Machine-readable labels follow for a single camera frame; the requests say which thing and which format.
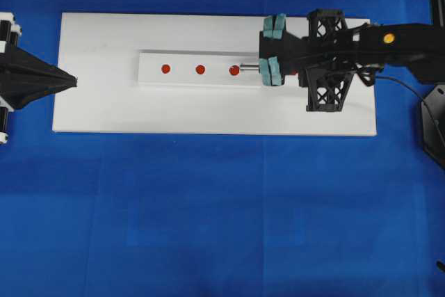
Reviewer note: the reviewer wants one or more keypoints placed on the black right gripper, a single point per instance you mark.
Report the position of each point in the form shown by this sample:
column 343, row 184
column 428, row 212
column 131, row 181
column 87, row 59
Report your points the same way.
column 329, row 68

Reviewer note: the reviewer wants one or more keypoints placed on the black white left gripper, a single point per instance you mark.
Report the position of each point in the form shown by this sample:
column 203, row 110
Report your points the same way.
column 20, row 62

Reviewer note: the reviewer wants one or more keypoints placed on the red handled soldering iron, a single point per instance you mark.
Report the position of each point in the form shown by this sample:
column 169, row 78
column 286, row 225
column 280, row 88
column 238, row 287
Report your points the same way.
column 246, row 67

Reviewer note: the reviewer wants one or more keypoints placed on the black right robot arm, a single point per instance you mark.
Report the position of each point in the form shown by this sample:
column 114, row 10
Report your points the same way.
column 417, row 47

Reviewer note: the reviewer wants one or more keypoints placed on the small white raised block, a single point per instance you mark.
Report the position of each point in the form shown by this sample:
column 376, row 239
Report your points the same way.
column 201, row 69

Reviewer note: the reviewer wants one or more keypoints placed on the large white foam board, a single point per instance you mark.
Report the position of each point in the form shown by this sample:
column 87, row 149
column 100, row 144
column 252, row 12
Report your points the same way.
column 102, row 50

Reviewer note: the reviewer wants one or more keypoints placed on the blue table cloth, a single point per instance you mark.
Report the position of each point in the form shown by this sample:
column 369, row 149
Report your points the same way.
column 185, row 215

